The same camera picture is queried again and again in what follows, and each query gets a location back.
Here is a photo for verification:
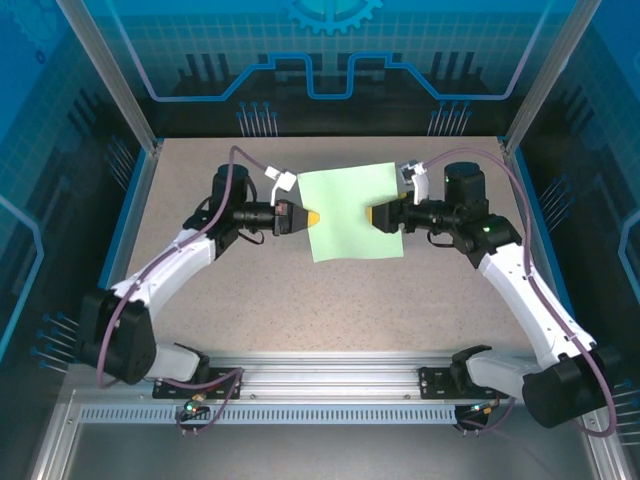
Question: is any light green paper sheet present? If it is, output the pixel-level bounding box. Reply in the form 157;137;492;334
297;162;406;264

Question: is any grey metal shelf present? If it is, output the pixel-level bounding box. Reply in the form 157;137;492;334
29;388;634;480

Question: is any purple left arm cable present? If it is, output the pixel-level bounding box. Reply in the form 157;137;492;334
97;144;271;436

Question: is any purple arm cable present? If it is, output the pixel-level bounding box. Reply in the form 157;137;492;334
422;148;619;439
97;144;271;436

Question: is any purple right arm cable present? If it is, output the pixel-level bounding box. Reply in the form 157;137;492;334
422;148;619;439

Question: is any aluminium side frame rail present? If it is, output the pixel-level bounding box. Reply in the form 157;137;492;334
97;142;164;301
502;139;576;321

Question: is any aluminium mounting rail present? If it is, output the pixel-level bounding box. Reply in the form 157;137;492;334
144;349;529;404

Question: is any aluminium frame post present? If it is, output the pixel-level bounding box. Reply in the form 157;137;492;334
55;0;164;154
501;0;599;154

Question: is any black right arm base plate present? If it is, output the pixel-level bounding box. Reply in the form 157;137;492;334
418;366;512;401

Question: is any slotted grey cable duct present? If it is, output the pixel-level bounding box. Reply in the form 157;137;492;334
78;403;464;427

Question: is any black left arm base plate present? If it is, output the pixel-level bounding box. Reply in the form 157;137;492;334
151;366;245;401

